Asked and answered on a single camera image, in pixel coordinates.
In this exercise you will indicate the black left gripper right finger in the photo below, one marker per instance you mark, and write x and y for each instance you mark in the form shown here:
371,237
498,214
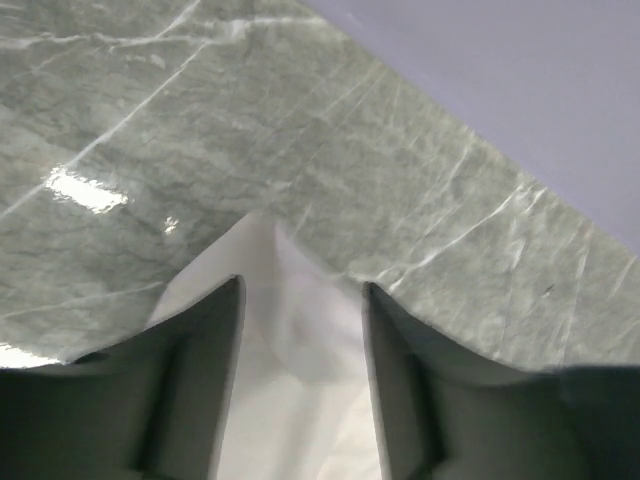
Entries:
443,411

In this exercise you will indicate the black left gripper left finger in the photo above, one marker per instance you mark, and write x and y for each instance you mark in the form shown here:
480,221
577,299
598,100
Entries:
149,407

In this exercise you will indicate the cream white t shirt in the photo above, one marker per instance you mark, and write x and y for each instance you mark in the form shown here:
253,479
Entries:
300,405

